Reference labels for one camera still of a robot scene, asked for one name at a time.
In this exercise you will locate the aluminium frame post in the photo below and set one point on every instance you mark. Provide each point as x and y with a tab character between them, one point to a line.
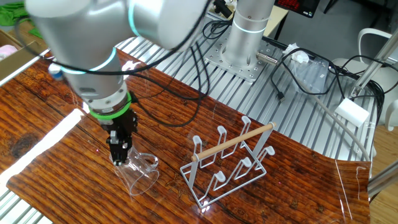
385	180

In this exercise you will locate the clear glass cup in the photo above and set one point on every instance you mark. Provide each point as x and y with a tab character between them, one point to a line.
140	177

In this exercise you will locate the brown cardboard box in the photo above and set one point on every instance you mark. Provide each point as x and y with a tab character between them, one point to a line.
15	65

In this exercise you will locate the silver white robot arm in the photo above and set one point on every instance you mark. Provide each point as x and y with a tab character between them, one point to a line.
93	37

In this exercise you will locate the white plastic chair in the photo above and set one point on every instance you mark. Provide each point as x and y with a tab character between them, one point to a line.
391	81

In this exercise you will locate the black display red digits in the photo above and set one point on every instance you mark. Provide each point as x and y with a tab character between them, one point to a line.
295	6

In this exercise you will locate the pink soft item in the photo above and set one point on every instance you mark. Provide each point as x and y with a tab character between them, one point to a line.
7	52

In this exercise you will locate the grey blue wrist camera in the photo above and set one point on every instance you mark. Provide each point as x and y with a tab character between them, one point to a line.
56	73

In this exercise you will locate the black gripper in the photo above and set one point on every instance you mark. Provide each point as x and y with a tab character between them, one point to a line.
122	126

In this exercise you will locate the green cloth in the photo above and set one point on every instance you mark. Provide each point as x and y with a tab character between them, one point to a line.
12	14

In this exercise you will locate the wood grain table mat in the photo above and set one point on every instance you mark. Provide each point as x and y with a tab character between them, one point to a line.
93	186

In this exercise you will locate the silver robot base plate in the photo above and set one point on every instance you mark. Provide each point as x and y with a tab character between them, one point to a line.
242	73

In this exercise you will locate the slanted aluminium frame strut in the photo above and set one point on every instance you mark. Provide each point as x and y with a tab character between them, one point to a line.
373	67

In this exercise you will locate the white foam block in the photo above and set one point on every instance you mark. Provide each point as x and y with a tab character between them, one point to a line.
351	112

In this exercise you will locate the beige desk top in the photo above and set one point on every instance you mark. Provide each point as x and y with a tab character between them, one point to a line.
276	18

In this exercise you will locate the crumpled white paper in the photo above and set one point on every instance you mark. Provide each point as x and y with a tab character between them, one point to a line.
300	56

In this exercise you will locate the clear plastic bag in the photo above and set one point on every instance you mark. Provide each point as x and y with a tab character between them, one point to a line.
311	76

